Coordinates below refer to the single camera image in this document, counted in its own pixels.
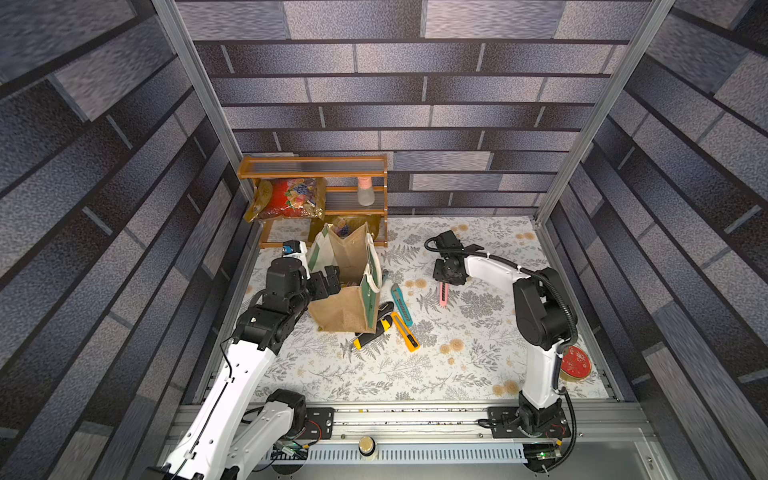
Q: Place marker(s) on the orange utility knife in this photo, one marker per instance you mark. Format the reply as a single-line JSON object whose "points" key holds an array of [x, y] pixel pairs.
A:
{"points": [[410, 341]]}

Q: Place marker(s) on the red round tin lid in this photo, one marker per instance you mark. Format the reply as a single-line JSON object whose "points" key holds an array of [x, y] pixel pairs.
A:
{"points": [[576, 364]]}

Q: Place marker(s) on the red gold snack bag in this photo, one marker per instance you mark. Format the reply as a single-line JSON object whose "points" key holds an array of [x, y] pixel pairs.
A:
{"points": [[288, 198]]}

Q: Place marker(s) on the black yellow utility knife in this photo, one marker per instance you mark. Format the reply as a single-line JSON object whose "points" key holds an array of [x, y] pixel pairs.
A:
{"points": [[360, 340]]}

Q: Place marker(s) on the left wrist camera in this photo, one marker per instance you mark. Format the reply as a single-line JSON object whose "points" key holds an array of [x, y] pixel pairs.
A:
{"points": [[297, 249]]}

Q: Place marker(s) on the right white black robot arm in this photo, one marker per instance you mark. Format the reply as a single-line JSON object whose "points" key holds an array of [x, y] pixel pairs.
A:
{"points": [[544, 319]]}

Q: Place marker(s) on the burlap green Christmas tote bag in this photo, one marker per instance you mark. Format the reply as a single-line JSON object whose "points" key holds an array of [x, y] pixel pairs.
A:
{"points": [[352, 278]]}

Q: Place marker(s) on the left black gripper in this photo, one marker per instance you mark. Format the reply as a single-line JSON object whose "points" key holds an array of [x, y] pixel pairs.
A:
{"points": [[323, 290]]}

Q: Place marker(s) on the small pink capped bottle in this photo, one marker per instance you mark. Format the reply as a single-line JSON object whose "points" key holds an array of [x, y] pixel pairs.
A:
{"points": [[365, 191]]}

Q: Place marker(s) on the small gold lid jar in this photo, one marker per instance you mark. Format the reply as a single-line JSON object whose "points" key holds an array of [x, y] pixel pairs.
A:
{"points": [[367, 447]]}

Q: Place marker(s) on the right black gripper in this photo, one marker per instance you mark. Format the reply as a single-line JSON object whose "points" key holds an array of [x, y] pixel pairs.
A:
{"points": [[448, 275]]}

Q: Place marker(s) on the teal utility knife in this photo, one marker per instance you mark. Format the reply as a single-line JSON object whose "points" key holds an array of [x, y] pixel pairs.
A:
{"points": [[399, 301]]}

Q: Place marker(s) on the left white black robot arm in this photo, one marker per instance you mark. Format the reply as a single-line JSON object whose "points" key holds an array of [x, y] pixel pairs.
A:
{"points": [[218, 445]]}

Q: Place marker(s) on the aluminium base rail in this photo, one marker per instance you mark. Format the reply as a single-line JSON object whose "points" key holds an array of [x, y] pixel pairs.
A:
{"points": [[589, 440]]}

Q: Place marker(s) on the wooden two-tier shelf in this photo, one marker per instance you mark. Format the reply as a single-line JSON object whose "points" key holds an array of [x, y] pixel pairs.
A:
{"points": [[341, 175]]}

